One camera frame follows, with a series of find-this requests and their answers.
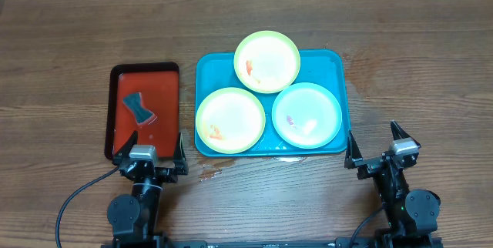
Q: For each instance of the light blue plate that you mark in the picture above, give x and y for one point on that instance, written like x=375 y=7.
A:
x=306 y=115

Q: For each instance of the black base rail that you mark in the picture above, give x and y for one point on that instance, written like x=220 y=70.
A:
x=340 y=242

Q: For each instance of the blue plastic tray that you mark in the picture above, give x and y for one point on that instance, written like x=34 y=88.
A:
x=319 y=66

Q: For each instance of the yellow-green plate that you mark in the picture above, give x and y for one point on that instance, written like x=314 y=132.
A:
x=230 y=120
x=267 y=62

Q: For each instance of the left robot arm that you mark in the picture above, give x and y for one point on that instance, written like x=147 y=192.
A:
x=133 y=216

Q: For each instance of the red black tray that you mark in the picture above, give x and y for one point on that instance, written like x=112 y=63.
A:
x=159 y=85

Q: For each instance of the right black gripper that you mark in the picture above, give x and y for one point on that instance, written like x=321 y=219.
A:
x=372 y=168

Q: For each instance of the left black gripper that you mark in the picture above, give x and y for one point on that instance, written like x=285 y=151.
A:
x=181 y=166

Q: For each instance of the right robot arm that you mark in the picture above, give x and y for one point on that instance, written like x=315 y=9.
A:
x=411 y=214

